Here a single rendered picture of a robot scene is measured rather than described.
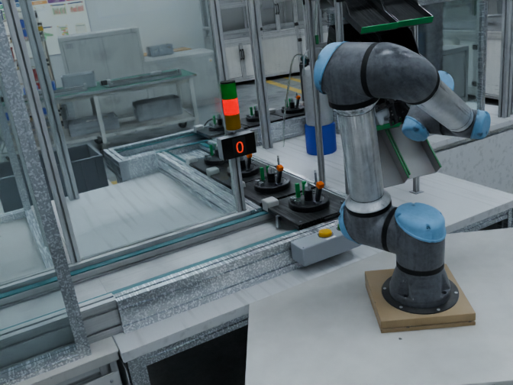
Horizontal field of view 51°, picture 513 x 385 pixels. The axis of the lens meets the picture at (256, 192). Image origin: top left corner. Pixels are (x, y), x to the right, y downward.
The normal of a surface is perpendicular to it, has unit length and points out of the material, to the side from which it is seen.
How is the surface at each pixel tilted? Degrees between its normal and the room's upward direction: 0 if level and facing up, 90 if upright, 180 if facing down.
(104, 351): 0
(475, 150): 90
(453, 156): 90
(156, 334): 0
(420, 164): 45
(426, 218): 10
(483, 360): 0
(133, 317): 90
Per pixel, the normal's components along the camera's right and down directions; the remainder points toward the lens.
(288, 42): 0.33, 0.29
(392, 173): 0.14, -0.45
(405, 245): -0.66, 0.37
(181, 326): -0.11, -0.93
